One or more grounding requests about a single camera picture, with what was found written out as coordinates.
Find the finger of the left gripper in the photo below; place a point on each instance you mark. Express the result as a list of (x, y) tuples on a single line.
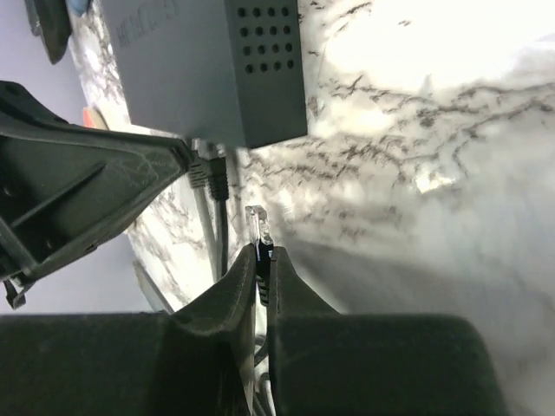
[(66, 189)]

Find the aluminium rail frame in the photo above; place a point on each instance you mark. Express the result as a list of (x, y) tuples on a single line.
[(150, 290)]

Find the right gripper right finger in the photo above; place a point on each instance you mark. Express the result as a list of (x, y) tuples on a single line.
[(322, 362)]

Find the blue cloth placemat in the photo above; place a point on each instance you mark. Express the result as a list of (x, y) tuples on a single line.
[(78, 7)]

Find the black network switch box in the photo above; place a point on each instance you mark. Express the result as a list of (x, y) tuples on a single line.
[(229, 72)]

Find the pink and cream plate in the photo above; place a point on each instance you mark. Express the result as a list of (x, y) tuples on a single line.
[(92, 118)]

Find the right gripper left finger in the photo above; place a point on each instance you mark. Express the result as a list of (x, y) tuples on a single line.
[(196, 361)]

